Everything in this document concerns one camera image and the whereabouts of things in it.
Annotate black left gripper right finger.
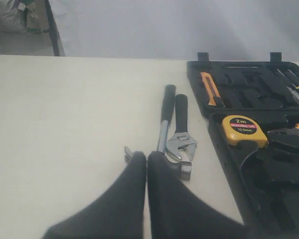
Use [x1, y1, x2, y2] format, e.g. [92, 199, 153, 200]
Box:
[147, 151, 251, 239]

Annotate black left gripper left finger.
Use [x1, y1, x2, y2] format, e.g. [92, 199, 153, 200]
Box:
[43, 151, 147, 239]

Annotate claw hammer black handle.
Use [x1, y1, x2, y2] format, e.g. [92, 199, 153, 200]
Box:
[124, 85, 192, 180]

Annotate adjustable wrench black handle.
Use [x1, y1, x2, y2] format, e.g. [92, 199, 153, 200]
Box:
[165, 94, 198, 163]

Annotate black plastic tool case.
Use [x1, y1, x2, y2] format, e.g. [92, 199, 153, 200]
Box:
[187, 52, 299, 239]

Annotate yellow tape measure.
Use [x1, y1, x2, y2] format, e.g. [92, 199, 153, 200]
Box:
[222, 115, 268, 148]

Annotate orange utility knife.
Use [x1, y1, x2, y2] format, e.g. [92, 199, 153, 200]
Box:
[200, 72, 224, 107]

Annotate black metal stand pole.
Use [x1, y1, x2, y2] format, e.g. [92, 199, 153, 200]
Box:
[41, 0, 60, 56]

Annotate brown cardboard box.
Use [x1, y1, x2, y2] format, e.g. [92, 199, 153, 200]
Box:
[22, 0, 49, 34]

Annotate white sack in background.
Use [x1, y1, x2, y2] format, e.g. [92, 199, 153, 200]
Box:
[0, 0, 26, 33]

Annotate orange handled pliers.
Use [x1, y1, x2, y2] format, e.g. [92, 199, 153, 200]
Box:
[267, 123, 299, 150]

